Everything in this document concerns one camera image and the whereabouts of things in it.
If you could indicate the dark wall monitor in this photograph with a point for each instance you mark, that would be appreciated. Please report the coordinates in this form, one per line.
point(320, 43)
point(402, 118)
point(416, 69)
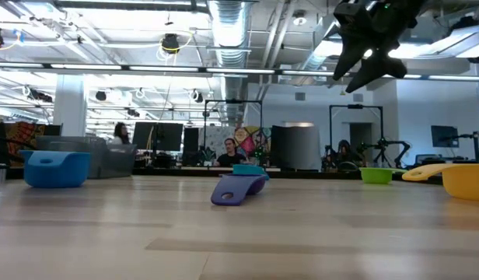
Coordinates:
point(443, 136)

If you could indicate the purple measuring cup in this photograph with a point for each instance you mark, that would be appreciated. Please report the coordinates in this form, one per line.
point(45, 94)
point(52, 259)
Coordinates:
point(233, 186)

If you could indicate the black computer monitor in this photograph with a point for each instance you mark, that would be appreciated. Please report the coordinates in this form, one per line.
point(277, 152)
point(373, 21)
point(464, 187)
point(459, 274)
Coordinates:
point(169, 136)

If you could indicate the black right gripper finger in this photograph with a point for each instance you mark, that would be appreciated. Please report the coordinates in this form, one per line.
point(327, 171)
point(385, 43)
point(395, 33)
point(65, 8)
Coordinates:
point(352, 54)
point(379, 64)

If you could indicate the metal cup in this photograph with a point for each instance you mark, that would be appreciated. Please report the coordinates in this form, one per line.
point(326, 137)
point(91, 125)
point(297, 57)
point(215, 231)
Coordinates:
point(2, 173)

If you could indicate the colourful patterned panel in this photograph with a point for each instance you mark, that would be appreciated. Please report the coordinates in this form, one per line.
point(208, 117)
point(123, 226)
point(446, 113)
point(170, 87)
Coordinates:
point(247, 142)

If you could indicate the long ceiling light strip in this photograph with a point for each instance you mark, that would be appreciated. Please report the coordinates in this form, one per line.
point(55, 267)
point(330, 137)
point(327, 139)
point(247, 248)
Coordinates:
point(165, 68)

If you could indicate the blue measuring cup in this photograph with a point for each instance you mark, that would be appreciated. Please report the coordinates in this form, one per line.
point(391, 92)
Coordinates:
point(56, 171)

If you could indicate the person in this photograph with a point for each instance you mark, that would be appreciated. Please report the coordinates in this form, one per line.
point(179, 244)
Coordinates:
point(121, 134)
point(345, 153)
point(230, 158)

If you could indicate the black aluminium table frame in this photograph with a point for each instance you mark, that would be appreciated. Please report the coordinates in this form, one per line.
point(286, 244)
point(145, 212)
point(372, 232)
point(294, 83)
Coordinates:
point(301, 173)

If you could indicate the white pillar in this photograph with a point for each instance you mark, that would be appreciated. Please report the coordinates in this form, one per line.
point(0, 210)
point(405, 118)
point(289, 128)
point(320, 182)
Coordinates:
point(70, 105)

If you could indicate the green measuring cup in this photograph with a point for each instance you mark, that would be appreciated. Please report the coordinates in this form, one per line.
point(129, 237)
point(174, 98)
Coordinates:
point(375, 176)

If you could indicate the colourful patterned fabric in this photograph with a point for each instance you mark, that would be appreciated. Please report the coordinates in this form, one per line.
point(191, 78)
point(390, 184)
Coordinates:
point(23, 136)

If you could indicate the grey rounded partition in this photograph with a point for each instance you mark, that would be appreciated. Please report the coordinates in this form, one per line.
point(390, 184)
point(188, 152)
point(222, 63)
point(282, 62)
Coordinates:
point(296, 148)

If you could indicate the black ceiling-mounted device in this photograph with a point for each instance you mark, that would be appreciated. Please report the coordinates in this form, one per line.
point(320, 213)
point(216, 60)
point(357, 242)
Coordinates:
point(170, 43)

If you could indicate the black background robot arm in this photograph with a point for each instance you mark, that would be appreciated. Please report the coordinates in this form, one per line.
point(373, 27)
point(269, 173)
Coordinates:
point(476, 145)
point(391, 144)

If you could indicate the small green desk plant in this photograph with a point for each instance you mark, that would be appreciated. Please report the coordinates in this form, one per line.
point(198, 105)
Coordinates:
point(207, 155)

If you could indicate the silver ventilation duct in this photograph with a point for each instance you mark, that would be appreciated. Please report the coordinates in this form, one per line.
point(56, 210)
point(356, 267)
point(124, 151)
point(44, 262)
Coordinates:
point(231, 35)

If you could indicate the teal measuring cup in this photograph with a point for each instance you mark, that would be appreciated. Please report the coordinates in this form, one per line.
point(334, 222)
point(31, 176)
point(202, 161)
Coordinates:
point(249, 169)

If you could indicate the black background rig frame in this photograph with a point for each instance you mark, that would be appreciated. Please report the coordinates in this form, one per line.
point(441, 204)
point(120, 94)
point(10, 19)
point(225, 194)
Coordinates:
point(356, 106)
point(231, 101)

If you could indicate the yellow measuring cup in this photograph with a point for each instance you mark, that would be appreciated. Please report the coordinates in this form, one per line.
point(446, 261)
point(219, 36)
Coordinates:
point(469, 183)

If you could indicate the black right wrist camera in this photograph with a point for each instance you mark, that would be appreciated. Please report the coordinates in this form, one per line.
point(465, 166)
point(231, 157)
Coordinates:
point(352, 19)

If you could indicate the dark grey basket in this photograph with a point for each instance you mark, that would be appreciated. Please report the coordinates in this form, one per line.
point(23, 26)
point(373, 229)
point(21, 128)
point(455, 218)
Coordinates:
point(111, 163)

